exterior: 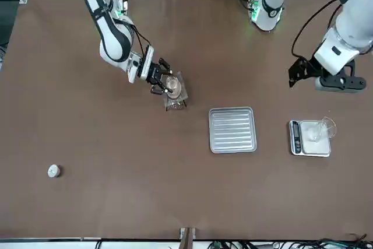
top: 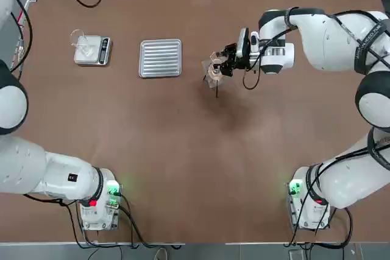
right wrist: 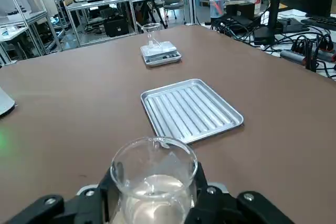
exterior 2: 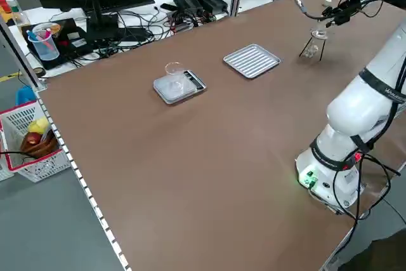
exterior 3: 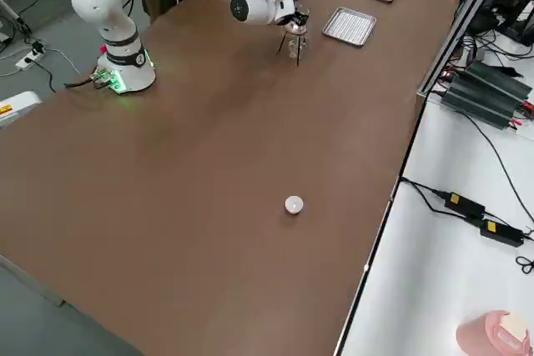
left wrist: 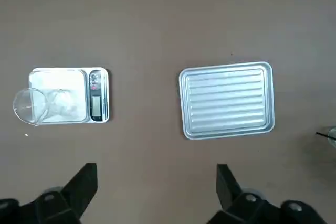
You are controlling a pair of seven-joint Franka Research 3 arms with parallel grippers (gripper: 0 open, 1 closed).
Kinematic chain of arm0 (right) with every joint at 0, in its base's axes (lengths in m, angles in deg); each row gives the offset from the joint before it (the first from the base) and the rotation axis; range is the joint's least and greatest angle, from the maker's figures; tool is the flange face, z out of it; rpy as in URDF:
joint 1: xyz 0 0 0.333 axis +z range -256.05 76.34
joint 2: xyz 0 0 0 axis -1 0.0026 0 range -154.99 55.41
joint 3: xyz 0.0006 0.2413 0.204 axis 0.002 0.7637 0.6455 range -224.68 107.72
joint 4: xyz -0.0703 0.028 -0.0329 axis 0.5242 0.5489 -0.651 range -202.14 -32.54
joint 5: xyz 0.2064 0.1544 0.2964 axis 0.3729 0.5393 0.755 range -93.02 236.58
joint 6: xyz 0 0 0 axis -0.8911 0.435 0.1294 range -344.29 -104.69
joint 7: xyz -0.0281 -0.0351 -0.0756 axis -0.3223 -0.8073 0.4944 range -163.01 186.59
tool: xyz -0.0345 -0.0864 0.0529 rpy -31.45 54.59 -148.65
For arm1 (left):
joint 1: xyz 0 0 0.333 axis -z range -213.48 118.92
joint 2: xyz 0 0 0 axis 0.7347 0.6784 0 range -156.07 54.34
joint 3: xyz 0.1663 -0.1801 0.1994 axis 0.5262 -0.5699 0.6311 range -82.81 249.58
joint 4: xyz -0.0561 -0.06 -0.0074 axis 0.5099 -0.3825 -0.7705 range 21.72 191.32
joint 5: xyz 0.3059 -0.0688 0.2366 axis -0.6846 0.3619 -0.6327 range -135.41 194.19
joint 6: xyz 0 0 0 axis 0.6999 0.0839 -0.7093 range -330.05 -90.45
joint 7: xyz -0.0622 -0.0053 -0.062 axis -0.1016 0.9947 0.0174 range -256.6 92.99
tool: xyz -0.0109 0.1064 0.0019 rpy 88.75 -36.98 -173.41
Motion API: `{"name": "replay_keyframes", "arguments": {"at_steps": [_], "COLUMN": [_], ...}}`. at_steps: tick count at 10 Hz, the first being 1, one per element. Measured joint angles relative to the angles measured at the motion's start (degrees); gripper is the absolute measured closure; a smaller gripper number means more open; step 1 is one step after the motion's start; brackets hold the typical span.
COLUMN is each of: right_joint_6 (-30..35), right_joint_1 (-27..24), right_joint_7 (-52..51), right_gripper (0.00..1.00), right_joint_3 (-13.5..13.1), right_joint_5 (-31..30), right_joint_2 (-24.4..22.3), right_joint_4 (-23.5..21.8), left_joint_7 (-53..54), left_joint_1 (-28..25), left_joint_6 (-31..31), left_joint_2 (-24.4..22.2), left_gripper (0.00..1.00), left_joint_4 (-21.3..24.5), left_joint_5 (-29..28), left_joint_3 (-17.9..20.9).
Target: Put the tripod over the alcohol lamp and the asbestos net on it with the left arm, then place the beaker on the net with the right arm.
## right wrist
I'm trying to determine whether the black keyboard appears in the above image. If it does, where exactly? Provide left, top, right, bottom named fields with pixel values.
left=300, top=16, right=336, bottom=32

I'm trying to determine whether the black cable bundle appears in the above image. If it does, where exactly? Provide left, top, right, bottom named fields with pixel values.
left=211, top=11, right=336, bottom=79

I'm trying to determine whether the silver digital scale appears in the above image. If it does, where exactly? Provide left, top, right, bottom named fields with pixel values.
left=140, top=41, right=182, bottom=68

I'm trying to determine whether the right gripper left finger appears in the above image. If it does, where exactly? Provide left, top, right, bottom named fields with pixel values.
left=5, top=166, right=121, bottom=224

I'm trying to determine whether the aluminium shelf rack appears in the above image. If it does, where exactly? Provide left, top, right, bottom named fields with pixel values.
left=0, top=0, right=64, bottom=65

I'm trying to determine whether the ribbed metal tray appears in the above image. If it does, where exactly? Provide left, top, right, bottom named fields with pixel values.
left=140, top=78, right=245, bottom=145

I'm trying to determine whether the black stand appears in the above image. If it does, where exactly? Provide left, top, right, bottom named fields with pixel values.
left=253, top=0, right=287, bottom=47

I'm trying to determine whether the small glass beaker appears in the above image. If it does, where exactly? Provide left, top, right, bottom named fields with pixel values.
left=110, top=136, right=198, bottom=224

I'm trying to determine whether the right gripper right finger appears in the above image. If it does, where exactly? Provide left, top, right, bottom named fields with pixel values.
left=185, top=161, right=296, bottom=224

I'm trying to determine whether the metal frame table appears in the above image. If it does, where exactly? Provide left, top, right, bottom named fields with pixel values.
left=67, top=0, right=168, bottom=48

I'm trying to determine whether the clear cup with pens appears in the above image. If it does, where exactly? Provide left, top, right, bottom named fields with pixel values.
left=209, top=0, right=226, bottom=19

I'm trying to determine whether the large glass beaker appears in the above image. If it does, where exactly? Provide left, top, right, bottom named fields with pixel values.
left=141, top=23, right=165, bottom=51

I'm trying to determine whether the grey cable hub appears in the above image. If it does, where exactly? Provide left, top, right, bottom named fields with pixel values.
left=279, top=49, right=307, bottom=65

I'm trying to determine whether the black equipment case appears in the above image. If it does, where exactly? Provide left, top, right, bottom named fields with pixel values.
left=103, top=16, right=130, bottom=38

